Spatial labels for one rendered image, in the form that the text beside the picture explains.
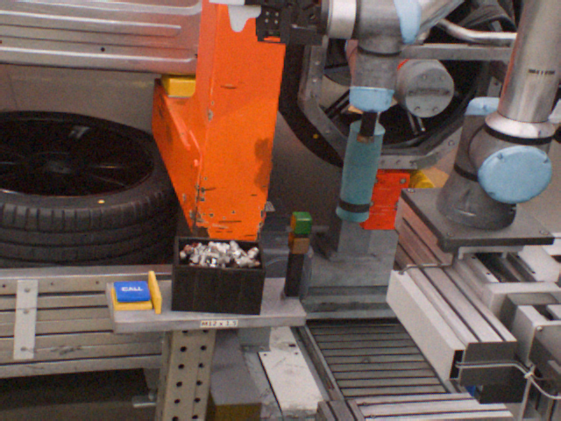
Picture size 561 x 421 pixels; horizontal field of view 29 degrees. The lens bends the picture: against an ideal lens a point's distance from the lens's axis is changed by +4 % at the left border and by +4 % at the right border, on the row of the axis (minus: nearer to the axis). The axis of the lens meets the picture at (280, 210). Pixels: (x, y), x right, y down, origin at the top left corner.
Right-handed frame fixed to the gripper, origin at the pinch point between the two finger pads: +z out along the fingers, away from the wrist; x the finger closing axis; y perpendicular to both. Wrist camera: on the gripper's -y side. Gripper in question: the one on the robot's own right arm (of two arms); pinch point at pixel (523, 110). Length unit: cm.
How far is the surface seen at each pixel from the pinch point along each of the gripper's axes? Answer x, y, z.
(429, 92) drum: -6.1, 2.1, 22.3
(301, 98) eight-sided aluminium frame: -23, -7, 50
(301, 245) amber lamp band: 25, -23, 60
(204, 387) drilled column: 28, -58, 80
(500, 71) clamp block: -1.5, 9.4, 7.9
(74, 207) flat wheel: -12, -33, 107
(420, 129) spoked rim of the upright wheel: -31.0, -18.1, 10.8
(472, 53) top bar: -1.7, 13.5, 16.0
